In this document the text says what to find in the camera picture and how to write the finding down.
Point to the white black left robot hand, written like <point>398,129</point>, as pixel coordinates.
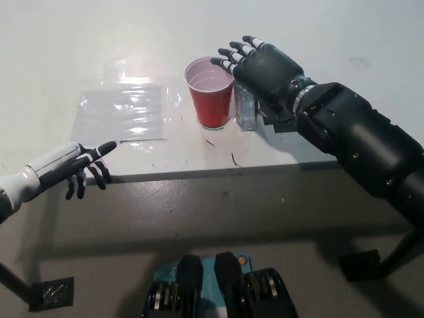
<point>49,169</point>

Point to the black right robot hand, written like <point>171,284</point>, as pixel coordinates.
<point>271,71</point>

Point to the clear pump hand soap bottle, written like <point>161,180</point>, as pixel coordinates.
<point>246,111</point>

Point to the black tape patch on table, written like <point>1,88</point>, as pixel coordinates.
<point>281,127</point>

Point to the red plastic cup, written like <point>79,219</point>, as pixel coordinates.
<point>210,106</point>

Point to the clear plastic sheet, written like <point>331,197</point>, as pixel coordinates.
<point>119,114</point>

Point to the black table leg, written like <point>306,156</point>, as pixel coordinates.
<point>405,246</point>
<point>15,280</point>

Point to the black floor tape patch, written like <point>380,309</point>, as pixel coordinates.
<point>51,293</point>
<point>359,265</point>

